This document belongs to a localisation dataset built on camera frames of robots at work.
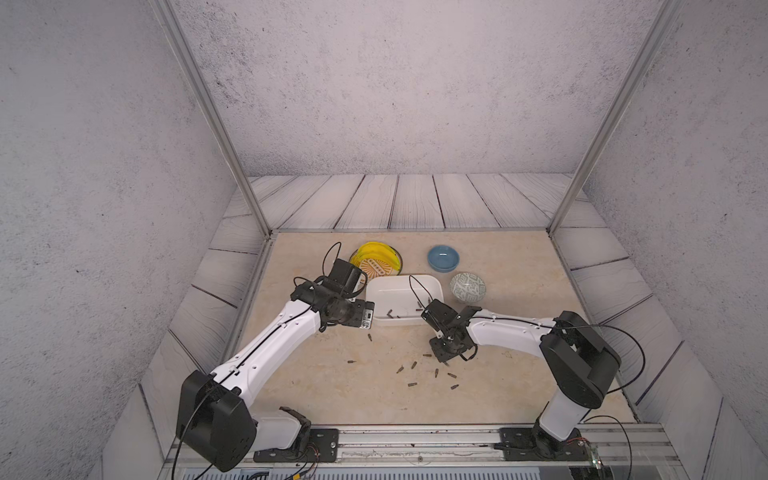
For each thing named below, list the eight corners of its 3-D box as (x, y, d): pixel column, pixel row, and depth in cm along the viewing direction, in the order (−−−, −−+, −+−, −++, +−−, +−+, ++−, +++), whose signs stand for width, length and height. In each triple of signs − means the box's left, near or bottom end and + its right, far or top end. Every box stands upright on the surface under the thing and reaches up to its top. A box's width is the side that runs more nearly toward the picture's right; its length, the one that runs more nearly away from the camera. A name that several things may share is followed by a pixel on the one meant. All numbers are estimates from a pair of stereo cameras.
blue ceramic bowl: (429, 273, 110) (429, 266, 107) (426, 252, 117) (427, 245, 114) (459, 273, 110) (461, 266, 107) (455, 252, 117) (457, 245, 114)
